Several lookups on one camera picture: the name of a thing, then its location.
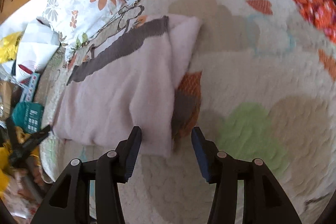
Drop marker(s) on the yellow plastic bag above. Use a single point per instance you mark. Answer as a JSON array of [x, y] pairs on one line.
[[9, 46]]

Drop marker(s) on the white paper bag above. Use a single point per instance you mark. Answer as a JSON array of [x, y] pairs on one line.
[[38, 44]]

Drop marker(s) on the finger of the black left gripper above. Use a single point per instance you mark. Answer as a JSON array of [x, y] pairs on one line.
[[21, 151]]

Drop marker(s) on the teal packaged box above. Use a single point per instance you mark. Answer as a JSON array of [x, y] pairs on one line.
[[28, 116]]

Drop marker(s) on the quilted patterned bedspread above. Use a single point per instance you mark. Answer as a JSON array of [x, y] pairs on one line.
[[267, 91]]

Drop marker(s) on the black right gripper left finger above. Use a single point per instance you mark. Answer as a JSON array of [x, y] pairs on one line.
[[68, 199]]

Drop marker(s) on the light blue patterned strip box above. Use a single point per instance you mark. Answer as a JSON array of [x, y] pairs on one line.
[[29, 88]]

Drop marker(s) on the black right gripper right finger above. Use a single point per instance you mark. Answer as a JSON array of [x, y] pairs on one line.
[[265, 201]]

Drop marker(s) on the pale pink floral cardigan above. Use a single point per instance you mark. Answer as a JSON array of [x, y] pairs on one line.
[[130, 83]]

